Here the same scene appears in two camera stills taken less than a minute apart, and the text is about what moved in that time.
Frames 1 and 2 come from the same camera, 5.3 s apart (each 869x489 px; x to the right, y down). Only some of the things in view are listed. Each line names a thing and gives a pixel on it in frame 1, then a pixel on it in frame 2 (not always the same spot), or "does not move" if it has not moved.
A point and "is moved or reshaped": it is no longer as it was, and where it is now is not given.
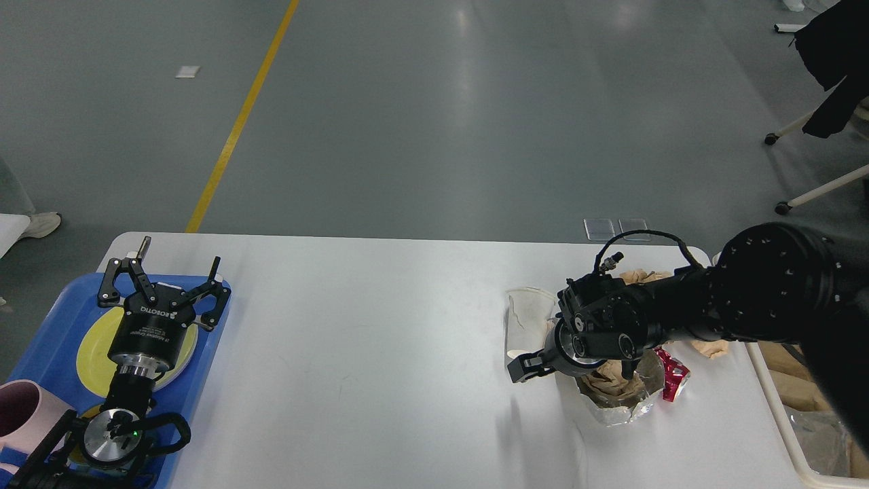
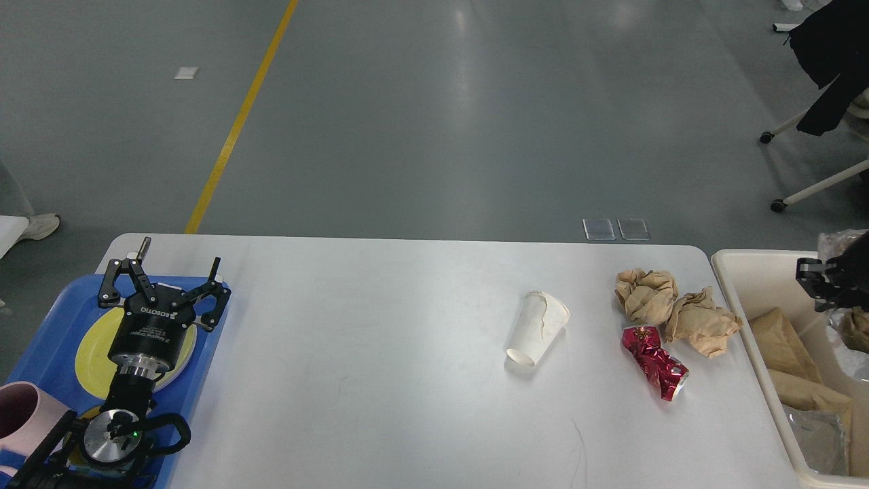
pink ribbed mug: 28,415 does not move
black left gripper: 150,335 does not move
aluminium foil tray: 652,368 is moved or reshaped
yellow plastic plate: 96,370 does not move
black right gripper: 558,351 -> 853,276
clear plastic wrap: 824,441 does not move
